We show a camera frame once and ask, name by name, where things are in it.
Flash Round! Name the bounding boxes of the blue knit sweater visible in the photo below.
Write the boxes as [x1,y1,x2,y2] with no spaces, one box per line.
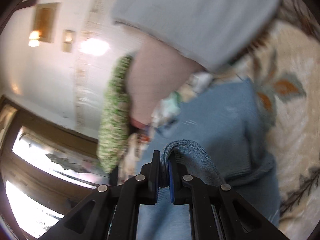
[136,79,280,225]

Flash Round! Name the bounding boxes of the grey blue pillow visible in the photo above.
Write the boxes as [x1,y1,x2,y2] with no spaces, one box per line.
[111,0,280,71]

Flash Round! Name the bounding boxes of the beige wall switch panel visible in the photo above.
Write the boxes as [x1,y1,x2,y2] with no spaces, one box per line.
[62,29,76,53]

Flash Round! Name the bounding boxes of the pink quilted headboard cushion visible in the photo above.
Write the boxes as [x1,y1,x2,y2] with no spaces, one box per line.
[125,37,204,129]

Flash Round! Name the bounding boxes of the leaf pattern beige blanket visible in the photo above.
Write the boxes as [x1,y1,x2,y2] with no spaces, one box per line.
[120,0,320,238]

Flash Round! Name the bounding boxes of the framed wall plaque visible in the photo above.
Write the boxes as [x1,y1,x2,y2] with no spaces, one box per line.
[33,3,60,43]

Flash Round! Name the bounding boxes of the wooden door with glass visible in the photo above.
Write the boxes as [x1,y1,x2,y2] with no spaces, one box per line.
[1,96,110,239]

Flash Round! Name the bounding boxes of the small white mint clothes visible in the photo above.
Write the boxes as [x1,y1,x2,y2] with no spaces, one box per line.
[149,72,214,138]

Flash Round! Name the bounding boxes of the green checkered pillow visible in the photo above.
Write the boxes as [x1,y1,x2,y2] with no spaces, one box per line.
[97,55,133,173]

